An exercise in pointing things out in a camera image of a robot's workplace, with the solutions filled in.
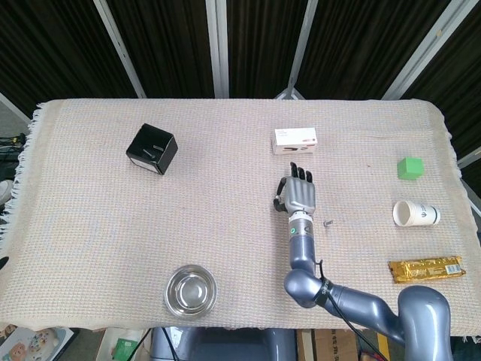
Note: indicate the green package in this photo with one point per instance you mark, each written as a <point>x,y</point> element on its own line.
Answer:
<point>124,347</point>

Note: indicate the stainless steel bowl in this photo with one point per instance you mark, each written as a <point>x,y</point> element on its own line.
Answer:
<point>191,291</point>

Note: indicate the white stapler box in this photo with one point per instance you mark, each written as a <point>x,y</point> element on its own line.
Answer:
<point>295,141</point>

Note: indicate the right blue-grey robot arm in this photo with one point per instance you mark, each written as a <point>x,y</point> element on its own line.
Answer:
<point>300,248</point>

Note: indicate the gold snack bar wrapper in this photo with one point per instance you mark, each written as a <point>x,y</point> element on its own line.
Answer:
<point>424,270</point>

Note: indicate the white paper cup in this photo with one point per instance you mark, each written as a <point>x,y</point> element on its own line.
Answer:
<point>407,214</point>

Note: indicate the grey metal frame bar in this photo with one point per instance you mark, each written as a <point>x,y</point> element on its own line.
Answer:
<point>13,107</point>
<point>469,157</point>

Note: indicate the brown cardboard box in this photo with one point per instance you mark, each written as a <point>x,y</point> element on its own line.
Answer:
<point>327,346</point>

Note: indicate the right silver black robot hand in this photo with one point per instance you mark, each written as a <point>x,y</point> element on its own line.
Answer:
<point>300,193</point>

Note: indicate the black open cardboard box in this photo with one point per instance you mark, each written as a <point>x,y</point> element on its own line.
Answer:
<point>154,150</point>

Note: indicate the green cube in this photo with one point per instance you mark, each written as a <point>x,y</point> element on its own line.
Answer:
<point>410,169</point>

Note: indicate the colourful printed box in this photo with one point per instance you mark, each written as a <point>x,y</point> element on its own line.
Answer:
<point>34,344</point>

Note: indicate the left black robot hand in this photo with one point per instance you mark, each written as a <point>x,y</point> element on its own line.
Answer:
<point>3,263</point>

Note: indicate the grey metal frame post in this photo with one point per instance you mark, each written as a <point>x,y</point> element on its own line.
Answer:
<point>424,49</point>
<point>120,49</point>
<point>218,49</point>
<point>298,49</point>

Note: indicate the grey robot torso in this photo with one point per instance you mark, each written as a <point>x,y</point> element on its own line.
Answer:
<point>225,344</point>

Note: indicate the beige woven tablecloth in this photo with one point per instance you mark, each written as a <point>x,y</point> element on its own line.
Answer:
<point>188,225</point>

